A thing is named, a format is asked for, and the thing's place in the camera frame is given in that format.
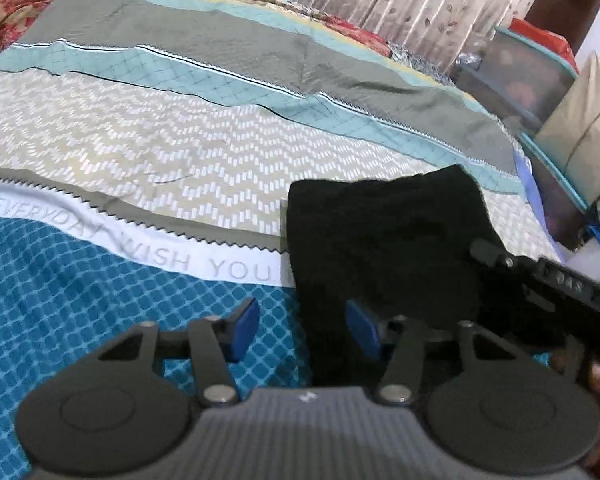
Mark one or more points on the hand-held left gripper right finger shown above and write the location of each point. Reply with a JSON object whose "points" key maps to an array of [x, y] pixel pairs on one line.
{"points": [[361, 330]]}

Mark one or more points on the red cloth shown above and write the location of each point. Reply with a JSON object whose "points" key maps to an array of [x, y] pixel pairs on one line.
{"points": [[547, 35]]}

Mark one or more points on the black pants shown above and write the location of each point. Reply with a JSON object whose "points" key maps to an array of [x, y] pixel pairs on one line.
{"points": [[385, 240]]}

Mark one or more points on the patterned teal and beige bedsheet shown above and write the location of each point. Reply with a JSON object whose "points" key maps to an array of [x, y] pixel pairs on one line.
{"points": [[180, 160]]}

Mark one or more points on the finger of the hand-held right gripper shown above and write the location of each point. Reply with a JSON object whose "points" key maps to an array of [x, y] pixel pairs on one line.
{"points": [[495, 255]]}

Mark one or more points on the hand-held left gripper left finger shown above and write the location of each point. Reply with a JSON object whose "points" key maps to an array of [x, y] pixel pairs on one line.
{"points": [[243, 331]]}

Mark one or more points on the red floral blanket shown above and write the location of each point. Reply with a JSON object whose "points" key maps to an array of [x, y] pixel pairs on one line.
{"points": [[10, 2]]}

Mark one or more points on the grey storage box teal trim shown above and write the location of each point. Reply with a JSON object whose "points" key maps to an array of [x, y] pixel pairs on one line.
{"points": [[520, 75], [555, 195]]}

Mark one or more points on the beige cushion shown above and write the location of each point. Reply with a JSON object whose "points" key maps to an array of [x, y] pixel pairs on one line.
{"points": [[587, 120]]}

